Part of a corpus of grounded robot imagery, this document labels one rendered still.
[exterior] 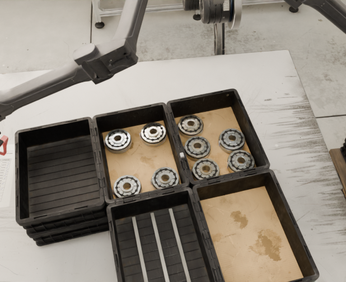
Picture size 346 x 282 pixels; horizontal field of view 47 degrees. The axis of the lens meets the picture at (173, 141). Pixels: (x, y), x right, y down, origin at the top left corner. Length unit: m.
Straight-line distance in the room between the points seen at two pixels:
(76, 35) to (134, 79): 1.50
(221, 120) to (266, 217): 0.46
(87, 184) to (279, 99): 0.99
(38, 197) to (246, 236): 0.77
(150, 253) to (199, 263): 0.17
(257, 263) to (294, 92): 0.94
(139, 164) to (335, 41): 2.33
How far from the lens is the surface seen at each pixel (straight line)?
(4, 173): 1.84
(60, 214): 1.40
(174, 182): 1.47
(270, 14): 3.62
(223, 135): 1.60
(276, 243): 1.44
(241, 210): 1.47
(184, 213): 1.45
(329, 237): 1.65
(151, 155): 1.57
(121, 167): 1.56
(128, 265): 1.39
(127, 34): 1.11
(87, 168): 1.58
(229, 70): 2.06
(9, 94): 1.24
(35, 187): 1.60
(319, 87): 3.09
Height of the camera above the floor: 2.15
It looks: 55 degrees down
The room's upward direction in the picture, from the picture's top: 2 degrees counter-clockwise
